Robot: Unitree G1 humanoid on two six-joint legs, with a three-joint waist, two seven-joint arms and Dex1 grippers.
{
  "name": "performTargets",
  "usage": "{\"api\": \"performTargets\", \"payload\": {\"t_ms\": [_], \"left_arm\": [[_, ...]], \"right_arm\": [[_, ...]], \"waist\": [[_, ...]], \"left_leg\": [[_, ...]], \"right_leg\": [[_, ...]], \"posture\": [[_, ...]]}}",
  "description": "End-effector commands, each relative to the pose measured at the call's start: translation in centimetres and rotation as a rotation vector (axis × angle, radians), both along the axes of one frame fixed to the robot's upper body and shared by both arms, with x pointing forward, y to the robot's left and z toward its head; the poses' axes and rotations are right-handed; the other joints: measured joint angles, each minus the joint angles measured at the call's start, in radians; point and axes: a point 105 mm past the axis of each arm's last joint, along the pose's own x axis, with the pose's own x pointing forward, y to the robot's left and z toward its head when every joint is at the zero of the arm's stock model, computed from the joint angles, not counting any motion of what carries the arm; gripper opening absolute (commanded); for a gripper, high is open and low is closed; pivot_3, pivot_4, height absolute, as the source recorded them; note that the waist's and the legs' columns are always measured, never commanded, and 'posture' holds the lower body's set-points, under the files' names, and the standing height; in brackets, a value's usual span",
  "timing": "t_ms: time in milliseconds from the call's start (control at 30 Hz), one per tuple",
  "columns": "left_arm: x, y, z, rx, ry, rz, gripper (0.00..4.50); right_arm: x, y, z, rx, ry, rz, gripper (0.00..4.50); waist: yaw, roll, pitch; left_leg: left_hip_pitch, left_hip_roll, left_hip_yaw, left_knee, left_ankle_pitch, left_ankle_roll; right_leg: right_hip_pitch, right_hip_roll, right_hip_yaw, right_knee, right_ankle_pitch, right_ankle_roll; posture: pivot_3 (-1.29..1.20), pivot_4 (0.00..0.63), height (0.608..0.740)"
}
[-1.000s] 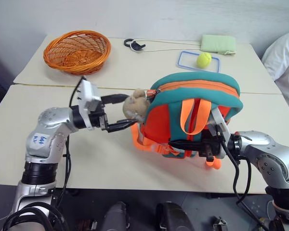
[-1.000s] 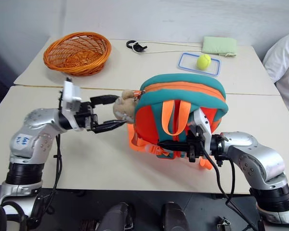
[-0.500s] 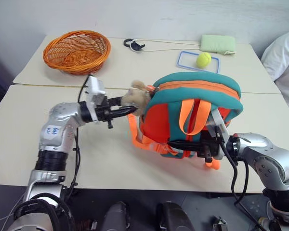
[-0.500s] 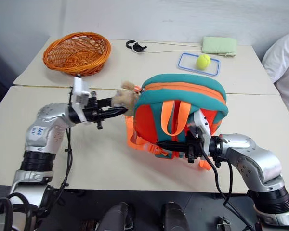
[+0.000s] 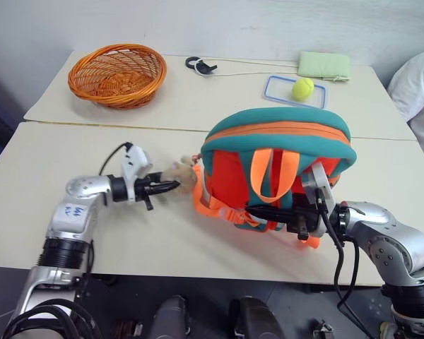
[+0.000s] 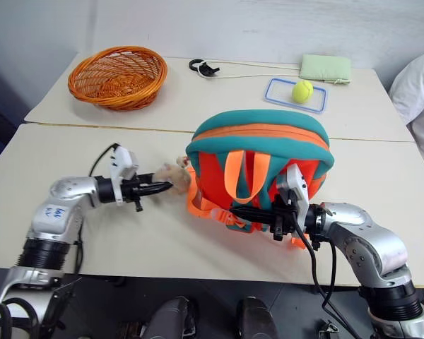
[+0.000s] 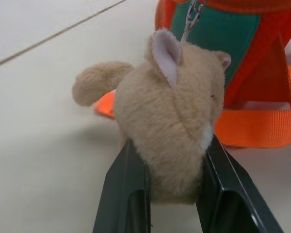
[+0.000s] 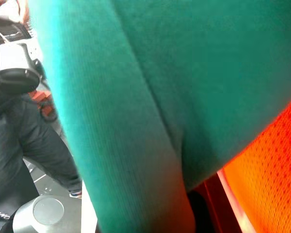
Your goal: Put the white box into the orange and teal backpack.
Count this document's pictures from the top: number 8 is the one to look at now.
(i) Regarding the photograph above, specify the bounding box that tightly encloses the orange and black device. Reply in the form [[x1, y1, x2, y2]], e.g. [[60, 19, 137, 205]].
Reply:
[[28, 90, 58, 122]]

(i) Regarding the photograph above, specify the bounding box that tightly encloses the person in dark grey trousers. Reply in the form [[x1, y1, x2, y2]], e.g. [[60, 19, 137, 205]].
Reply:
[[0, 94, 82, 230]]

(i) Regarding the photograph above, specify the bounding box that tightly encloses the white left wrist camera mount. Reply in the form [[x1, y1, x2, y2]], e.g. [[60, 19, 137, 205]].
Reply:
[[0, 42, 44, 72]]

